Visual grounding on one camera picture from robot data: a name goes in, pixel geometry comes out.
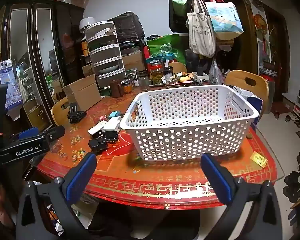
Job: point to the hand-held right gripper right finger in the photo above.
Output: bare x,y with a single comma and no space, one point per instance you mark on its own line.
217,180

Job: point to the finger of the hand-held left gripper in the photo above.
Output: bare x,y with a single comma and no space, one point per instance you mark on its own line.
28,133
54,131

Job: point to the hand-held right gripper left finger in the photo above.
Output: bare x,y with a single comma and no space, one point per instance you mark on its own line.
80,180

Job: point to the black power adapter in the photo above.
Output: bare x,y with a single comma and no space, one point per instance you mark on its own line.
97,146
110,135

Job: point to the white charger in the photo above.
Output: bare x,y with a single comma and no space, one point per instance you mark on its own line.
97,128

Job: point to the white perforated plastic basket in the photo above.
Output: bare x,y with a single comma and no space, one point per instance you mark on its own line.
190,140

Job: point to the white square power adapter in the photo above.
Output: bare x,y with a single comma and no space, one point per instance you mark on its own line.
112,124

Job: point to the small teal adapter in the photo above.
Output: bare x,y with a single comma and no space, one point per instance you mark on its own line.
114,115

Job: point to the light wooden chair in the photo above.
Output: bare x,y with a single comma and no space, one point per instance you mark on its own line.
60,111
178,67
250,80

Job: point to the black clip device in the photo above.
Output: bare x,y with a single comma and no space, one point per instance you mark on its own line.
75,115

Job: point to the yellow card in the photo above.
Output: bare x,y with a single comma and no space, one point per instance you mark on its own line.
258,159

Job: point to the open cardboard box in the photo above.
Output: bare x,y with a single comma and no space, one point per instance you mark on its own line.
82,92

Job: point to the small patterned wrapper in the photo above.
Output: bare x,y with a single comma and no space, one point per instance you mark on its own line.
103,117

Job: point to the blue and white packet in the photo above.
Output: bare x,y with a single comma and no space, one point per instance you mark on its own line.
8,85

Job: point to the red patterned tablecloth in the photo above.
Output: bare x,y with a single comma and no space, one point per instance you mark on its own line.
165,180

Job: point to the brown cylindrical container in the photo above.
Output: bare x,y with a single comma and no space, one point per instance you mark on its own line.
116,88

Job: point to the dark wooden mirrored cabinet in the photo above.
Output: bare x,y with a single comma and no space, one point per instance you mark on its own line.
60,55

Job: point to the white and blue paper bag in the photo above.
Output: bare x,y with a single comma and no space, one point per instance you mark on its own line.
252,105

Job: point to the small orange jar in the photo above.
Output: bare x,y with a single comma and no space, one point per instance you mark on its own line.
126,88

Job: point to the white plastic drawer tower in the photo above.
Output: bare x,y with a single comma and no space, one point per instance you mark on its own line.
105,55

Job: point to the clear glass jar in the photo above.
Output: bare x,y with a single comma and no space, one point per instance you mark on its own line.
145,81
135,77

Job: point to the taped cardboard box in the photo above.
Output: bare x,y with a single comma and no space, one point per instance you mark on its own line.
132,61

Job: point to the white power strip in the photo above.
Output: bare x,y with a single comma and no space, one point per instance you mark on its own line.
202,75

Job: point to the red barrel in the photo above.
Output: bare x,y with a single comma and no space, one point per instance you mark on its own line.
267,85

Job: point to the clear plastic bag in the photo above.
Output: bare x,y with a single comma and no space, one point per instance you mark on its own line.
216,72

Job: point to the black lid glass jar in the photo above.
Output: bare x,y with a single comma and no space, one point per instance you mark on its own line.
168,73

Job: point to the large glass pickle jar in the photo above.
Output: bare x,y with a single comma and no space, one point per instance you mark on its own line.
156,72

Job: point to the black bag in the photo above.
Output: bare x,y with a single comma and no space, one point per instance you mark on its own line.
127,27

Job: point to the brown wooden door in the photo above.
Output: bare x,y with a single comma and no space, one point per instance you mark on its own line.
277,55

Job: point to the green shopping bag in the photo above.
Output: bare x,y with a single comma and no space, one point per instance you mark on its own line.
167,47

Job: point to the beige canvas tote bag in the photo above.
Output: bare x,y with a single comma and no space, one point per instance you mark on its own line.
200,37

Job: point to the blue printed tote bag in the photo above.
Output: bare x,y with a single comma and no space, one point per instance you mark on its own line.
225,17

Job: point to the green gift bag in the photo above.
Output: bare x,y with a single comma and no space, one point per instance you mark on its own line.
182,2

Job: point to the round red wall ornament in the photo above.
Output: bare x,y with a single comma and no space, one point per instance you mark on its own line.
261,23

